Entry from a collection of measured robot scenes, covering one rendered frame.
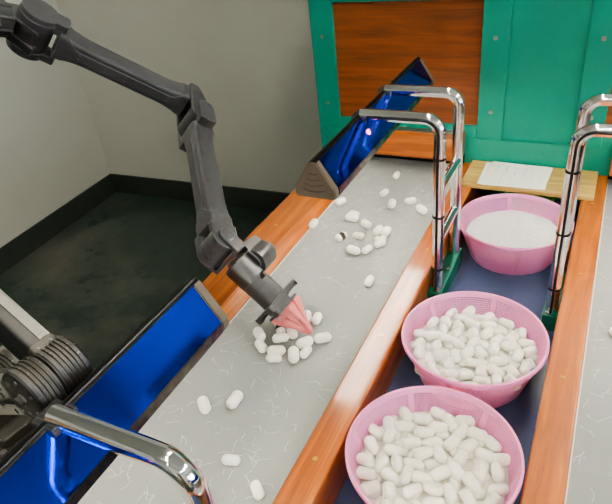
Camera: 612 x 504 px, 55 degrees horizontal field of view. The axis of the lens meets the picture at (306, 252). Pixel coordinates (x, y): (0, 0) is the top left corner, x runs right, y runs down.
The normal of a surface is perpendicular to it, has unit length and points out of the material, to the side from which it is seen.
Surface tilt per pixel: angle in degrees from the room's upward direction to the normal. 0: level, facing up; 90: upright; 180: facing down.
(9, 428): 0
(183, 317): 58
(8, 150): 90
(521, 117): 90
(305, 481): 0
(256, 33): 90
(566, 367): 0
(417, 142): 90
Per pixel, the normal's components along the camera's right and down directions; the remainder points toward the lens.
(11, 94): 0.91, 0.14
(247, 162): -0.39, 0.54
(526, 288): -0.11, -0.83
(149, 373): 0.70, -0.31
